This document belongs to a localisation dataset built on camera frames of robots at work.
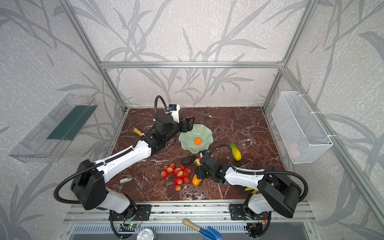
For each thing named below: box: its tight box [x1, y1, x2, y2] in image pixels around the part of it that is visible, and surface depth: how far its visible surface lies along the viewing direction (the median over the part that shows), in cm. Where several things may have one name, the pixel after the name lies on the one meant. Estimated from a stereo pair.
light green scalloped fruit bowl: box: [178, 124, 214, 154], surface depth 102 cm
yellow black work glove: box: [244, 187, 259, 194], surface depth 80 cm
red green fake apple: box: [193, 157, 202, 167], surface depth 89 cm
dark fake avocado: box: [181, 155, 196, 166], surface depth 90 cm
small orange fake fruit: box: [194, 137, 202, 146], surface depth 100 cm
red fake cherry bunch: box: [160, 163, 191, 192], surface depth 84 cm
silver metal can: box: [136, 228, 157, 240], surface depth 65 cm
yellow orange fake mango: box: [192, 174, 202, 186], surface depth 83 cm
